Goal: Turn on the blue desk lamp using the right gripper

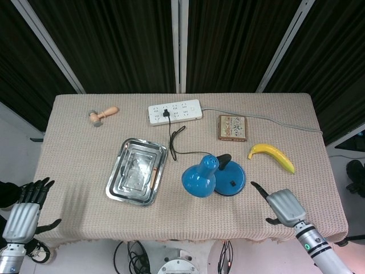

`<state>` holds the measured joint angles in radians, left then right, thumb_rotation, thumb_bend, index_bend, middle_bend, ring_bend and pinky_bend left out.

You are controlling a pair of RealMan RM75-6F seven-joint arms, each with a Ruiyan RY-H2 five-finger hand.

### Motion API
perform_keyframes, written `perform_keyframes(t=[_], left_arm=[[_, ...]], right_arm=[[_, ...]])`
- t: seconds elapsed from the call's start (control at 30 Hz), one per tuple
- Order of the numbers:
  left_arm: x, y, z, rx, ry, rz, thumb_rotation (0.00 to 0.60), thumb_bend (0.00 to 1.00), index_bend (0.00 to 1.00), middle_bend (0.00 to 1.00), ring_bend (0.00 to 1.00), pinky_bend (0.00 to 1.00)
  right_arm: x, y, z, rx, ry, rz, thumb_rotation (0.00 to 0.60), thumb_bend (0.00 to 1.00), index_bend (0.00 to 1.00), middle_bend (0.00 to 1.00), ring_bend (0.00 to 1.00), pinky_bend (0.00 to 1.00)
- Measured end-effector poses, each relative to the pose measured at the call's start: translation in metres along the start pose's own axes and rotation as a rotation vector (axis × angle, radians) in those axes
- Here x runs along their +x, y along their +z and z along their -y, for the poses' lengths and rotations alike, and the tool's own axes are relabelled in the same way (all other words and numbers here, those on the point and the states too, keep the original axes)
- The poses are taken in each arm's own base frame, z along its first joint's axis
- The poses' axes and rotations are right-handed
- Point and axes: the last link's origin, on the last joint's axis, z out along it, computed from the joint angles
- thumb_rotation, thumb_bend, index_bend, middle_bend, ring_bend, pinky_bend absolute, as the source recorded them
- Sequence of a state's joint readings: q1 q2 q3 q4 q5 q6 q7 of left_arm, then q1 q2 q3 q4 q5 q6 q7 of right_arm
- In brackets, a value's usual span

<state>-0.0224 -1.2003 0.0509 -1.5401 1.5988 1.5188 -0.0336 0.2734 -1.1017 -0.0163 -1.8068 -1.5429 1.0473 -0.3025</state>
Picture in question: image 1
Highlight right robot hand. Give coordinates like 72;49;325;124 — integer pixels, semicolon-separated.
250;181;307;228

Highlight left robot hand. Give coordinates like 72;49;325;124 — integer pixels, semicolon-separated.
2;177;62;245

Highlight blue desk lamp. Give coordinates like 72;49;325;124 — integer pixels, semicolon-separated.
181;154;247;198

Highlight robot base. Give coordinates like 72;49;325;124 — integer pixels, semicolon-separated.
157;248;201;274

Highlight yellow banana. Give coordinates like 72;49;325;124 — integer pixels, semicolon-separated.
247;143;296;175

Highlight black shoe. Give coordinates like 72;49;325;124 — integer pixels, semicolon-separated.
345;159;365;198

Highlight beige woven tablecloth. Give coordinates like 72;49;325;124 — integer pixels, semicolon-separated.
31;92;349;249

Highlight patterned square box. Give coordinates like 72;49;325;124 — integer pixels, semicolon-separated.
218;114;248;142

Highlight stainless steel tray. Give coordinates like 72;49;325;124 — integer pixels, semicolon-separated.
105;138;168;207

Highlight wooden meat mallet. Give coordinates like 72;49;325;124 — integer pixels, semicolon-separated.
88;106;119;128

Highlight white power strip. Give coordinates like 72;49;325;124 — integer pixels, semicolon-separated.
147;99;203;127

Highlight grey power strip cable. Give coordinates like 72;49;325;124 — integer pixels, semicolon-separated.
201;107;323;134

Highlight black cables under table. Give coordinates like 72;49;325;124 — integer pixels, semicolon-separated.
113;240;156;274

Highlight black power cord with plug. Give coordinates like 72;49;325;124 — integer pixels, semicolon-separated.
163;110;213;161

